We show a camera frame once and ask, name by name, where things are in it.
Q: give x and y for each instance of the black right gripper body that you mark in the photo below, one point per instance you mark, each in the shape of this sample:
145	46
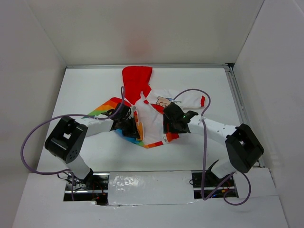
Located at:
172	126

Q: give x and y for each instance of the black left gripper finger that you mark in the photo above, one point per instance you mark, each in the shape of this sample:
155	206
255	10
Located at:
135	131
126	132

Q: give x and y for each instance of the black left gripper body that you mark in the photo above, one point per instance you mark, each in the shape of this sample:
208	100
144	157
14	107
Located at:
126	122

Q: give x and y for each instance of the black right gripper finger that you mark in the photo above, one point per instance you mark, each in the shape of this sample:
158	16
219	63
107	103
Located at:
181	127
166	124

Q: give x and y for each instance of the rainbow children's zip jacket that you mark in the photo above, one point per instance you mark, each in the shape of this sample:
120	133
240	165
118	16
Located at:
149	105

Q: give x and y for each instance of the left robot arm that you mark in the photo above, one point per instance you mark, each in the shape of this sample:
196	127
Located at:
66	140

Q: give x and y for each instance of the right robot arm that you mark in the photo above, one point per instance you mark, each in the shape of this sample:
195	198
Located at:
243	147

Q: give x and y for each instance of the white front cover panel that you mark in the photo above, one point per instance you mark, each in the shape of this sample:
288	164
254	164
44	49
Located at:
150	188

